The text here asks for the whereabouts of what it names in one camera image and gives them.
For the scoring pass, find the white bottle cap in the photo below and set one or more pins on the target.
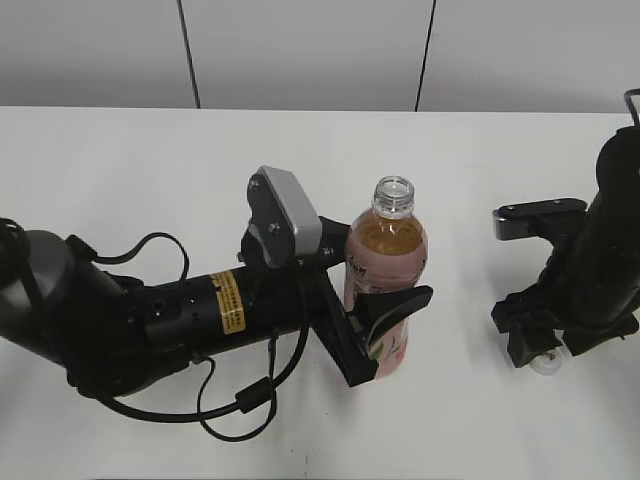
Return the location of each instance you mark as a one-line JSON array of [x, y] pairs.
[[547, 363]]

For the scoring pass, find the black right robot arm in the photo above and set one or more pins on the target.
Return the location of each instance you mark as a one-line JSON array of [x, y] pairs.
[[614, 211]]

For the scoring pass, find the pink oolong tea bottle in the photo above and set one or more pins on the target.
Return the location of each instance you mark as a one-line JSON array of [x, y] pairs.
[[387, 247]]

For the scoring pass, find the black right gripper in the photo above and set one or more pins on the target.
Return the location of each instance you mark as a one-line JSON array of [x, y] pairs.
[[589, 289]]

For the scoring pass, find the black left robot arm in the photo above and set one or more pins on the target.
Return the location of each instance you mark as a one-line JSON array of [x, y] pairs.
[[129, 335]]

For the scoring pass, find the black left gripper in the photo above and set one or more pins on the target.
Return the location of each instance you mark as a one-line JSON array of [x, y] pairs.
[[301, 295]]

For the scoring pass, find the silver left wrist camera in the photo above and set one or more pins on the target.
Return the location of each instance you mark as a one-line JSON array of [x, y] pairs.
[[283, 219]]

